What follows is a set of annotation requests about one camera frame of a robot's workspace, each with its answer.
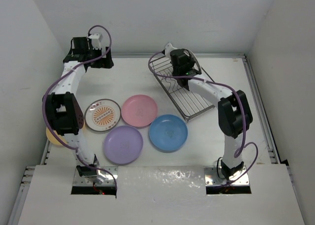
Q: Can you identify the white plate green rim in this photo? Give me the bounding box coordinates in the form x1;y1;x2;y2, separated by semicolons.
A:
188;50;202;73

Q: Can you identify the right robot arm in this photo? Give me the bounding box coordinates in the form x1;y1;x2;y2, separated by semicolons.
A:
165;48;253;180

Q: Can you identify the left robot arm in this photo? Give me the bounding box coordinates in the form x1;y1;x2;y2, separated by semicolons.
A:
42;33;113;183

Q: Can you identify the white plate orange sunburst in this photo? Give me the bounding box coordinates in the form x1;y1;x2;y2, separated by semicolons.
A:
84;98;121;132

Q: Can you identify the pink plastic plate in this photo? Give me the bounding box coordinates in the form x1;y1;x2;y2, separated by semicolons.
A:
121;95;158;128

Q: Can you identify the blue plastic plate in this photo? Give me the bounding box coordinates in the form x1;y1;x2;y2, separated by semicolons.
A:
149;114;188;153

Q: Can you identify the purple plastic plate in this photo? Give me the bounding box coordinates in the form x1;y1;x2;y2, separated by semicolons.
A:
103;126;143;165

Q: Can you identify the yellow plastic plate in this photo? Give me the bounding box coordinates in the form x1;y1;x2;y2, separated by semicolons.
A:
46;128;66;146

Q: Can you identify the white front cover board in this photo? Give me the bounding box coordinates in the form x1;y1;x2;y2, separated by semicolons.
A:
19;164;304;225

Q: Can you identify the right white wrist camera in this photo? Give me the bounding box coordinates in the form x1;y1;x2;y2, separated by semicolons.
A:
163;42;177;59

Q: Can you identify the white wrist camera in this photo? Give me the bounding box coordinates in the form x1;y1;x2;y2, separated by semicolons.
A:
163;42;177;59
88;33;103;50

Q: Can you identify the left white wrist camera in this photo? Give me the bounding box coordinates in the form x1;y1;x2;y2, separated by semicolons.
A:
88;33;103;50

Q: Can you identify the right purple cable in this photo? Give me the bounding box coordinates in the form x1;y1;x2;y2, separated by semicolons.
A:
147;50;259;188

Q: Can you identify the purple cable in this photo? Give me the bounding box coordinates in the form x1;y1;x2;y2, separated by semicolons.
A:
41;25;118;190
147;50;259;188

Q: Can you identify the metal wire dish rack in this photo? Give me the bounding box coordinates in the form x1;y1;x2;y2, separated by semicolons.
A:
149;54;214;122

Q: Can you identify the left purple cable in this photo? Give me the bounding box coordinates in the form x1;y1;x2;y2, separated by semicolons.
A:
41;25;118;190

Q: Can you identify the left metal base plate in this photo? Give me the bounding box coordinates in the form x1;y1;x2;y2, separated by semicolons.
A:
72;166;118;187

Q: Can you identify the metal base plate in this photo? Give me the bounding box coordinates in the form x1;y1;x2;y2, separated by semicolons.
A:
204;166;250;187
72;166;118;187

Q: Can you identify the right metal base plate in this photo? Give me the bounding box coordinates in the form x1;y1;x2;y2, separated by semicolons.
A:
204;166;250;187

